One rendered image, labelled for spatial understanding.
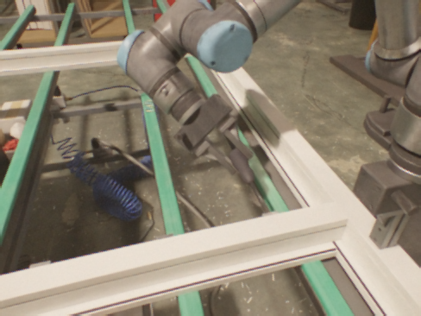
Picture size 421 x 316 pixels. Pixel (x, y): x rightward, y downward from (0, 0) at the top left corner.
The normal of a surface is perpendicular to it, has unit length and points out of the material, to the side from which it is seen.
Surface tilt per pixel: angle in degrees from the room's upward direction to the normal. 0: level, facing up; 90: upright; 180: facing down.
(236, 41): 92
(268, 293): 0
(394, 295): 90
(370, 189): 90
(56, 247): 0
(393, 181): 0
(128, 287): 90
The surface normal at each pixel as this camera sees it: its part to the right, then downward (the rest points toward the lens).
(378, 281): -0.97, 0.17
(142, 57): -0.06, 0.02
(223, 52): 0.41, 0.59
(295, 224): -0.02, -0.79
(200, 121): -0.21, 0.20
